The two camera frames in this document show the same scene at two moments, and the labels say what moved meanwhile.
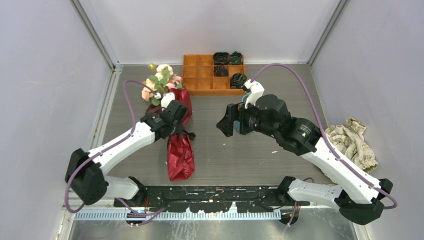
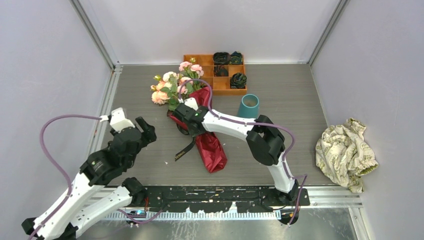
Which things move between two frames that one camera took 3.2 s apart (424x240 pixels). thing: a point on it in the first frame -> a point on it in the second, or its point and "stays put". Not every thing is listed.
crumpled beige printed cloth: [348, 138] stays put
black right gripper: [235, 112] -> [192, 133]
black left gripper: [179, 124] -> [150, 134]
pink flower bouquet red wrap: [180, 156] -> [173, 88]
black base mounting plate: [200, 199] stays put
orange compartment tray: [202, 77] stays put
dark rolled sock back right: [236, 58] stays put
